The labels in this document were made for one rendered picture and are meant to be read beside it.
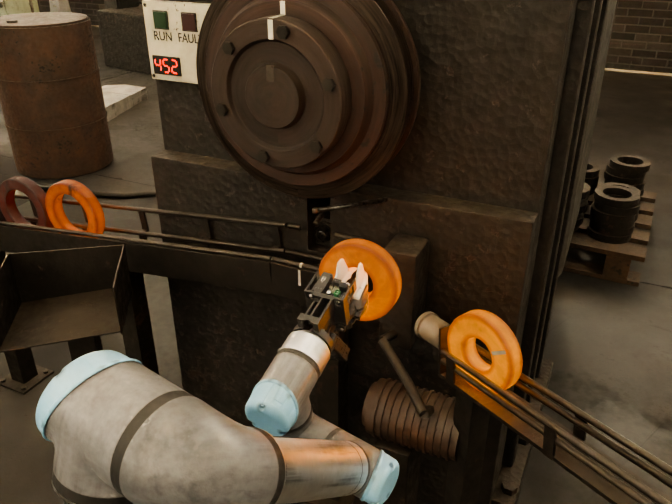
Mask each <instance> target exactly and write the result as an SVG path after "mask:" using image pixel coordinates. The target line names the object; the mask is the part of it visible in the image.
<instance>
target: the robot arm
mask: <svg viewBox="0 0 672 504"><path fill-rule="evenodd" d="M314 279H315V280H316V283H315V285H314V286H313V288H312V290H310V285H311V284H312V282H313V281H314ZM353 279H354V280H353ZM304 294H305V299H306V304H307V312H306V313H305V314H303V313H300V315H299V316H298V318H297V322H298V325H296V326H295V328H294V330H293V331H292V332H291V333H290V334H289V336H288V337H287V339H286V341H285V342H284V344H283V345H282V347H281V348H279V349H278V351H277V354H276V356H275V358H274V359H273V361H272V362H271V364H270V365H269V367H268V369H267V370H266V372H265V373H264V375H263V377H262V378H261V380H260V381H259V382H258V383H257V384H256V385H255V387H254V388H253V391H252V394H251V396H250V398H249V400H248V402H247V403H246V406H245V414H246V416H247V418H248V420H249V421H251V422H252V424H253V426H255V427H251V426H244V425H242V424H240V423H238V422H236V421H234V420H232V419H231V418H229V417H227V416H226V415H224V414H222V413H221V412H219V411H217V410H216V409H214V408H213V407H211V406H210V405H208V404H207V403H205V402H204V401H202V400H200V399H198V398H196V397H194V396H193V395H191V394H190V393H188V392H186V391H185V390H183V389H181V388H180V387H178V386H176V385H175V384H173V383H171V382H170V381H168V380H166V379H165V378H163V377H161V376H160V375H158V374H156V373H155V372H153V371H151V370H150V369H148V368H147V367H145V366H144V365H143V364H142V362H140V361H139V360H137V359H133V358H129V357H127V356H125V355H123V354H121V353H119V352H116V351H112V350H100V351H95V352H91V353H88V354H85V355H83V356H81V357H79V358H77V359H75V360H74V361H72V362H71V363H69V364H68V365H67V366H65V367H64V368H63V369H62V371H61V372H60V373H59V374H58V375H57V376H55V377H54V378H53V379H52V380H51V381H50V383H49V384H48V385H47V387H46V388H45V390H44V391H43V393H42V395H41V397H40V399H39V402H38V405H37V409H36V416H35V418H36V425H37V427H38V429H39V431H40V432H41V434H42V436H43V438H44V439H46V440H47V441H49V442H53V444H54V447H55V452H54V460H53V470H52V485H53V488H54V490H55V492H56V493H57V494H58V495H59V496H60V497H61V498H62V499H63V500H64V504H291V503H298V502H306V501H313V500H320V499H327V498H334V497H341V496H348V495H355V496H356V497H358V498H360V500H361V501H365V502H367V503H369V504H383V503H384V502H385V501H386V500H387V499H388V497H389V496H390V494H391V493H392V491H393V489H394V487H395V484H396V482H397V479H398V476H399V463H398V462H397V460H396V459H394V458H393V457H391V456H389V455H388V454H386V453H384V451H383V450H382V449H381V450H379V449H377V448H375V447H374V446H372V445H370V444H368V443H366V442H365V441H363V440H361V439H359V438H357V437H356V436H354V435H352V434H350V433H348V432H346V431H345V430H343V429H341V428H339V427H337V426H336V425H334V424H332V423H330V422H328V421H327V420H325V419H323V418H321V417H319V416H317V415H316V414H314V413H313V410H312V405H311V402H310V399H309V395H310V393H311V391H312V389H313V388H314V386H315V384H316V382H317V380H318V378H319V377H320V376H321V374H322V372H323V370H324V368H325V366H326V365H327V363H328V361H329V359H331V360H335V361H340V360H341V361H345V362H346V360H347V357H348V354H349V351H350V348H349V347H348V346H347V345H346V344H345V343H344V342H343V341H342V340H341V339H340V338H339V337H338V336H337V335H336V334H337V333H338V331H342V332H345V331H346V330H347V329H350V328H352V324H354V322H355V321H356V320H360V318H361V316H362V315H363V314H364V312H365V311H366V309H367V307H368V275H367V273H366V272H365V271H364V268H363V265H362V263H359V265H358V267H357V268H356V267H351V268H348V267H347V265H346V263H345V261H344V259H340V260H339V261H338V263H337V268H336V275H335V277H334V279H333V274H331V273H327V272H323V273H322V275H321V276H320V273H319V270H317V271H316V273H315V274H314V276H313V277H312V279H311V281H310V282H309V284H308V285H307V287H306V288H305V290H304ZM331 332H332V333H331Z"/></svg>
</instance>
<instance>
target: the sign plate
mask: <svg viewBox="0 0 672 504"><path fill-rule="evenodd" d="M142 5H143V12H144V20H145V27H146V35H147V43H148V50H149V58H150V66H151V73H152V78H153V79H161V80H169V81H177V82H186V83H194V84H198V81H197V71H196V54H197V44H198V38H199V33H200V29H201V26H202V23H203V20H204V17H205V15H206V12H207V10H208V8H209V6H210V4H208V3H193V2H177V1H161V0H143V1H142ZM153 11H155V12H166V18H167V27H168V29H164V28H155V26H154V18H153ZM181 13H183V14H194V15H195V24H196V31H188V30H183V28H182V19H181ZM154 59H156V64H160V61H159V60H161V65H160V66H161V67H162V71H161V69H160V66H156V64H155V61H154ZM163 59H167V60H164V65H168V67H170V72H169V70H168V67H164V65H163V62H162V60H163ZM172 59H173V60H176V61H177V66H176V61H172ZM172 66H176V68H173V72H175V73H177V74H173V72H172V70H171V67H172ZM165 71H167V72H169V73H165Z"/></svg>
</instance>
